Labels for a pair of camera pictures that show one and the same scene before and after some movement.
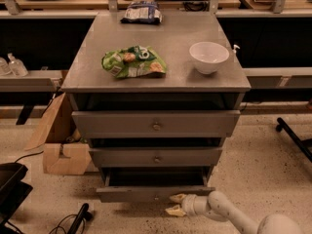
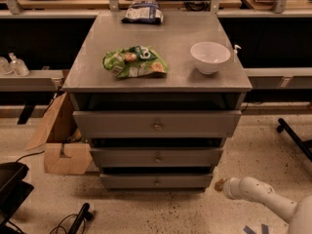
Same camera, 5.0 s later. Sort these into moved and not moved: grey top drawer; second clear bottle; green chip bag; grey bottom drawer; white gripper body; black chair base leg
Moved: grey bottom drawer; white gripper body
Not moved: black chair base leg; second clear bottle; grey top drawer; green chip bag
